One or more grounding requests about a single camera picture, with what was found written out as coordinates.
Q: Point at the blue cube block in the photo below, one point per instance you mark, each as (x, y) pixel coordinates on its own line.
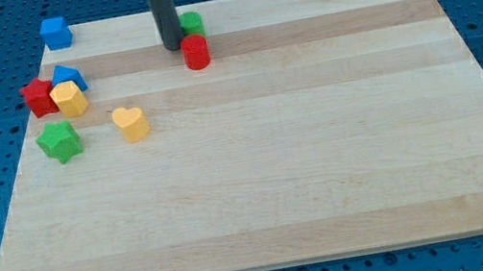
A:
(56, 33)

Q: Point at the yellow heart block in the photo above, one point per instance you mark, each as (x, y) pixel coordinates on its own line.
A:
(132, 123)

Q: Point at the green cylinder block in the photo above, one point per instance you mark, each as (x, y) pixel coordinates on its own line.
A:
(192, 24)

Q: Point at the red star block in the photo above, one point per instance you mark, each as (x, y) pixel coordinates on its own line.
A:
(37, 97)

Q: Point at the yellow hexagon block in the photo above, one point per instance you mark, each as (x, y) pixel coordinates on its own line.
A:
(69, 98)

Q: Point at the red cylinder block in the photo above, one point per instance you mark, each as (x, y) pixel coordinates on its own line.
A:
(195, 52)

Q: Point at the blue triangle block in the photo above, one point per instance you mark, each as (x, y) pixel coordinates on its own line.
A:
(64, 74)

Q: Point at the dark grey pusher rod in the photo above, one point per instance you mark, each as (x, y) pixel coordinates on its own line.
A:
(167, 22)

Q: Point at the light wooden board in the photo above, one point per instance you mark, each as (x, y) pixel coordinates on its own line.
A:
(322, 129)

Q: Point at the green star block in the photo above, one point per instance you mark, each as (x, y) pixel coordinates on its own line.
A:
(60, 141)

